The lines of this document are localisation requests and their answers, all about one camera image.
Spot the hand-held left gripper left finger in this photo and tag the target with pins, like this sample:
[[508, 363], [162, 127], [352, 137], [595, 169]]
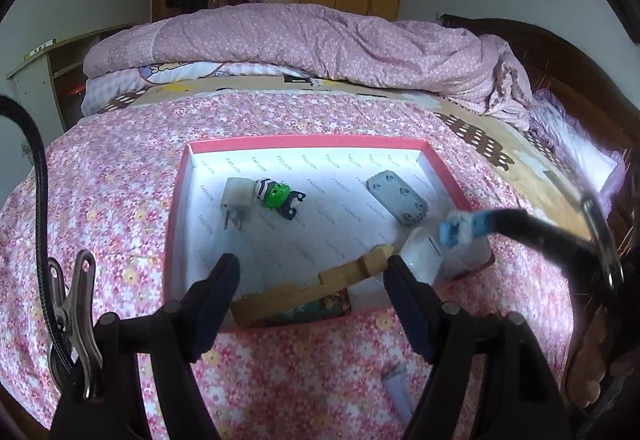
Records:
[[220, 305]]

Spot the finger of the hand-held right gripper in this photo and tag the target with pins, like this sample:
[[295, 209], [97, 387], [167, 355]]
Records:
[[484, 222]]

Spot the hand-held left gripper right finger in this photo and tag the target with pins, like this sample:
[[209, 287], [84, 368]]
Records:
[[407, 307]]

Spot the small white blue piece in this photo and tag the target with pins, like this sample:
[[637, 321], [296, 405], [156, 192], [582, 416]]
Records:
[[452, 227]]

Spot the white earbuds case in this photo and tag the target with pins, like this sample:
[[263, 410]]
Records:
[[422, 255]]

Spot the notched wooden piece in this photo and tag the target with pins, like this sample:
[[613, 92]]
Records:
[[300, 292]]

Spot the white charger plug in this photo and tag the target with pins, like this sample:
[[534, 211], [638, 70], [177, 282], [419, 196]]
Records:
[[235, 200]]

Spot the pink-rimmed white box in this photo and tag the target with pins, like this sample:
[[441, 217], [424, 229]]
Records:
[[330, 225]]

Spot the person's right hand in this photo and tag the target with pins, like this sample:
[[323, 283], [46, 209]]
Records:
[[587, 370]]

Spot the metal spring clip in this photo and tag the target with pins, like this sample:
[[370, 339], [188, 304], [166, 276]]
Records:
[[602, 240], [82, 320]]

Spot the lavender curved plastic piece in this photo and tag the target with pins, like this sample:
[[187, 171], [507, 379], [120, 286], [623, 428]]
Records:
[[397, 390]]

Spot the beige cartoon printed sheet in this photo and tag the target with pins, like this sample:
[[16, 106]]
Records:
[[500, 140]]

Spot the grey plate with holes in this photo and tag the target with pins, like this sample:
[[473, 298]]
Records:
[[397, 195]]

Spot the white lavender frilled pillow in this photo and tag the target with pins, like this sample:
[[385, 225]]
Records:
[[565, 130]]

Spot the green striped toy figure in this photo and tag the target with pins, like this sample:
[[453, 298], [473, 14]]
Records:
[[275, 195]]

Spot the pink floral bedsheet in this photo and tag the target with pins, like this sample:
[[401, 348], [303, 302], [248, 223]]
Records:
[[125, 160]]

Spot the dark wooden headboard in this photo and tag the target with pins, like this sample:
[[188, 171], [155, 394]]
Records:
[[575, 55]]

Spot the pink quilt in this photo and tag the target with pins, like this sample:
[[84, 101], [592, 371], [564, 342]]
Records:
[[300, 35]]

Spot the beige bedside shelf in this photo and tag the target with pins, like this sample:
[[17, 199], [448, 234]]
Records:
[[35, 80]]

